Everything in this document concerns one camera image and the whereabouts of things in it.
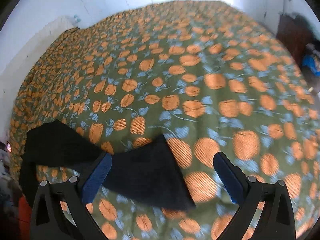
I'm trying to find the black pants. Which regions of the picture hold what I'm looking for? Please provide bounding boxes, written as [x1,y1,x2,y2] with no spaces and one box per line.
[18,120,196,211]

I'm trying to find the dark brown wooden cabinet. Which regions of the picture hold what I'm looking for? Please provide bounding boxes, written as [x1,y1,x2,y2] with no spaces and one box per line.
[276,14,314,66]

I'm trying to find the white headboard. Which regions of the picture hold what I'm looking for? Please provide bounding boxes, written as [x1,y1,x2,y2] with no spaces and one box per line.
[1,16,75,137]

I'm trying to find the green orange floral bedspread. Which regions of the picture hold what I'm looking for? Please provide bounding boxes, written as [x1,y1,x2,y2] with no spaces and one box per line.
[10,1,319,239]

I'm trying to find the pile of clothes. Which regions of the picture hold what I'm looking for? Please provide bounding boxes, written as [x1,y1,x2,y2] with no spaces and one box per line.
[301,40,319,77]

